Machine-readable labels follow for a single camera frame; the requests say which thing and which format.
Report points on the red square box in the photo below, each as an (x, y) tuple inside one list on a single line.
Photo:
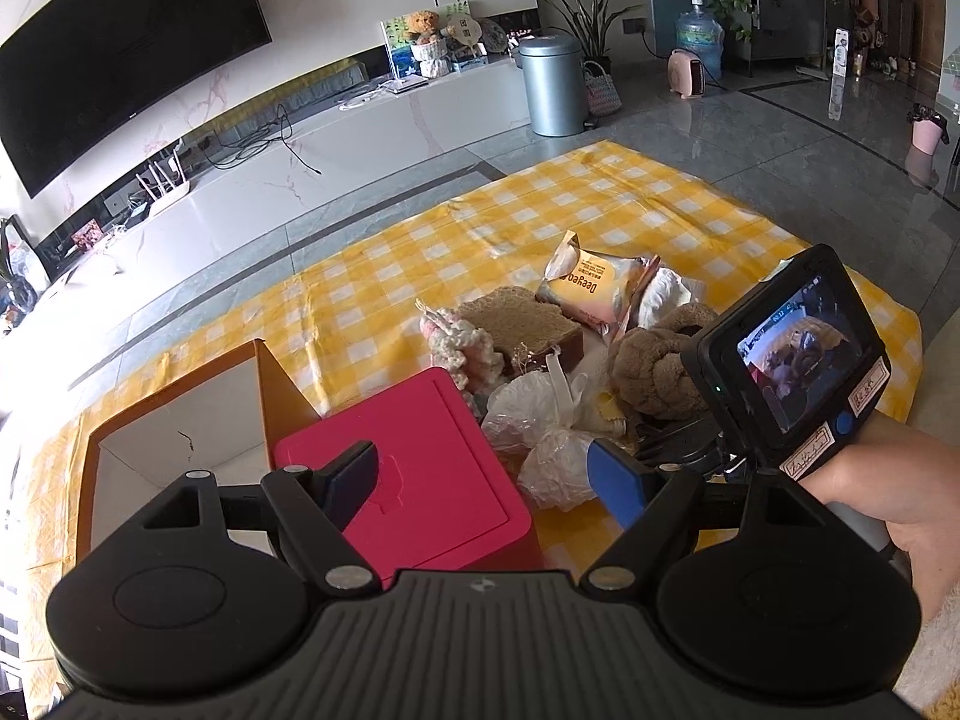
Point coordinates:
[(442, 465)]

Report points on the brown knotted plush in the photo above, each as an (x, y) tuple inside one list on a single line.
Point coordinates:
[(652, 367)]

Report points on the person's right hand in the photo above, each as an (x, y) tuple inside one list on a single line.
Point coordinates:
[(877, 465)]

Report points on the white router with antennas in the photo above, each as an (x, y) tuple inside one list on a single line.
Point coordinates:
[(166, 187)]

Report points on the pink space heater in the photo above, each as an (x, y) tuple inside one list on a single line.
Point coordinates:
[(688, 75)]

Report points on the yellow checkered mat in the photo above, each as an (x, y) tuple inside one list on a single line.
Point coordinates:
[(465, 232)]

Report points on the white crumpled wrapper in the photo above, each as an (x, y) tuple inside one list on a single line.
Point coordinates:
[(667, 296)]

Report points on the black wall television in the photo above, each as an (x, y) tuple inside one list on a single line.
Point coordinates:
[(112, 52)]

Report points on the white marble television cabinet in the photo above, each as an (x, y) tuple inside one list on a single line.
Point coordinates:
[(337, 142)]

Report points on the yellow small packet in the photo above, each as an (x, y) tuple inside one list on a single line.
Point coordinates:
[(609, 408)]

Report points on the tall green leaf plant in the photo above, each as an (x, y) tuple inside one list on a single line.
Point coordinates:
[(592, 15)]

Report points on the orange snack packet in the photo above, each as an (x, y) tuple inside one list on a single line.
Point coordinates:
[(592, 281)]

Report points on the pink white knitted item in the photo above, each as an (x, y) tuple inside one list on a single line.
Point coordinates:
[(469, 352)]

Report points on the blue water bottle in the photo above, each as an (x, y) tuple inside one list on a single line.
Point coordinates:
[(699, 34)]

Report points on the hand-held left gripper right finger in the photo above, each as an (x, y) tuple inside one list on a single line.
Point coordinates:
[(611, 481)]

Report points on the small red photo frame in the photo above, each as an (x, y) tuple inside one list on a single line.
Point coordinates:
[(88, 234)]

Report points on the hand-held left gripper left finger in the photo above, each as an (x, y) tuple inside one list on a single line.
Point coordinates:
[(351, 474)]

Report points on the brown teddy bear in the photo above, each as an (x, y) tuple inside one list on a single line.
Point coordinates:
[(429, 37)]

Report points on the white plastic bag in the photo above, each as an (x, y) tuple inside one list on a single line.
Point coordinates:
[(540, 420)]

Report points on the silver round trash can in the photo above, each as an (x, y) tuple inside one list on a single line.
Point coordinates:
[(551, 86)]

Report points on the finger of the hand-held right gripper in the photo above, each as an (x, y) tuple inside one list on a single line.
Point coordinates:
[(675, 444)]

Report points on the woven checkered bag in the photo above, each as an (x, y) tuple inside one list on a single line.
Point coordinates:
[(600, 90)]

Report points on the brown bread slice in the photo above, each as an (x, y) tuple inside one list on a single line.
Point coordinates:
[(517, 322)]

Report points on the orange cardboard box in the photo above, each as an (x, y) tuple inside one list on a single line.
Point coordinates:
[(172, 412)]

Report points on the tall white narrow box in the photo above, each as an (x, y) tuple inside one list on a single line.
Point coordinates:
[(839, 75)]

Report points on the blue picture stand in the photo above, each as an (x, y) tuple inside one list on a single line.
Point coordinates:
[(397, 45)]

